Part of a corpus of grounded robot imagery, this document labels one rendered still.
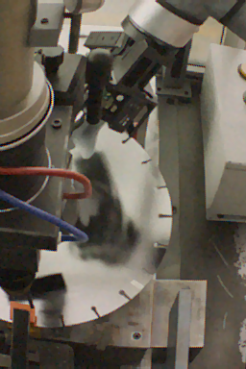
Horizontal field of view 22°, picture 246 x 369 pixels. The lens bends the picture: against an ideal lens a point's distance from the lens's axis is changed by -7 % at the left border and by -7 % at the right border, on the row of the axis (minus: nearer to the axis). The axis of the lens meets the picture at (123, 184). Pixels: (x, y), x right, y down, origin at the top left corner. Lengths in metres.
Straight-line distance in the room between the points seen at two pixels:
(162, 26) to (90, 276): 0.30
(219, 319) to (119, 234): 0.27
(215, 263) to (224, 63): 0.34
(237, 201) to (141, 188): 0.24
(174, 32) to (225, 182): 0.37
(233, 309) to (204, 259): 0.11
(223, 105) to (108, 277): 0.38
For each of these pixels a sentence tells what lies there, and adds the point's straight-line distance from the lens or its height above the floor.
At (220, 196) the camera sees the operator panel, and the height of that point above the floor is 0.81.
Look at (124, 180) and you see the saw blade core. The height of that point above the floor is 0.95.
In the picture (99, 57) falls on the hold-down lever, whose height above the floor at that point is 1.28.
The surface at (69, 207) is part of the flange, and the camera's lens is 0.77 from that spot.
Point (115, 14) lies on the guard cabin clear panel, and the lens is 1.13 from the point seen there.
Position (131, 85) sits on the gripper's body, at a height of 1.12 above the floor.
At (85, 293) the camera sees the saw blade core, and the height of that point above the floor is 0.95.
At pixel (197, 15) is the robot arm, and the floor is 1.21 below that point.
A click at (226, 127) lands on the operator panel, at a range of 0.96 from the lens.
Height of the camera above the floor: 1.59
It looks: 53 degrees down
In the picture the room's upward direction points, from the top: 9 degrees clockwise
